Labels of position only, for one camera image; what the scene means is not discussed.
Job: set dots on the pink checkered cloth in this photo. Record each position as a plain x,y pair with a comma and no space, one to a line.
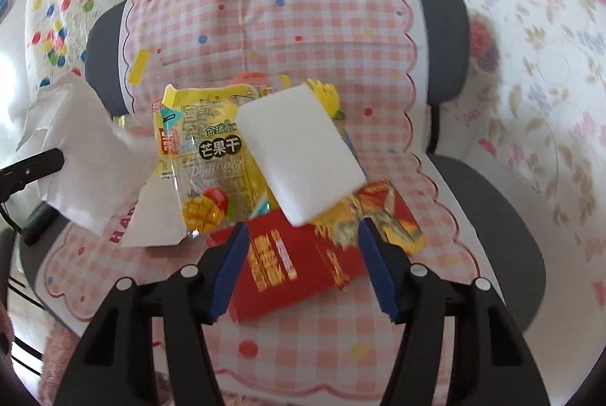
336,346

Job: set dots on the white foam block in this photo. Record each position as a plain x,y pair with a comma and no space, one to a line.
307,165

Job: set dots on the floral pattern cloth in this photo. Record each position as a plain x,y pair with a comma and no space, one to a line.
535,102

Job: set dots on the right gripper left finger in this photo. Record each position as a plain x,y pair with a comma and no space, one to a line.
114,362

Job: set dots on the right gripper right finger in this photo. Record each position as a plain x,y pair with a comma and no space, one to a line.
491,362

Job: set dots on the dark grey chair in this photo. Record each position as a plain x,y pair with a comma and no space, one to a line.
510,247

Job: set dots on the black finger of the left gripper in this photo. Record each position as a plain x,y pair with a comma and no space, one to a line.
14,178

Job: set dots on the yellow paper strip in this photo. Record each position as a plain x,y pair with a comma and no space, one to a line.
138,70

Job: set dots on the yellow mango snack bag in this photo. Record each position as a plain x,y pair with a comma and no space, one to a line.
216,179

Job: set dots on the red snack box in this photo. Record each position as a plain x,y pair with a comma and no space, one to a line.
286,265

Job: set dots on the yellow foam fruit net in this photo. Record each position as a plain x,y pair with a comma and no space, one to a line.
328,97

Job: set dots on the white paper tissue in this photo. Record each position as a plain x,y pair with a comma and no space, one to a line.
105,167

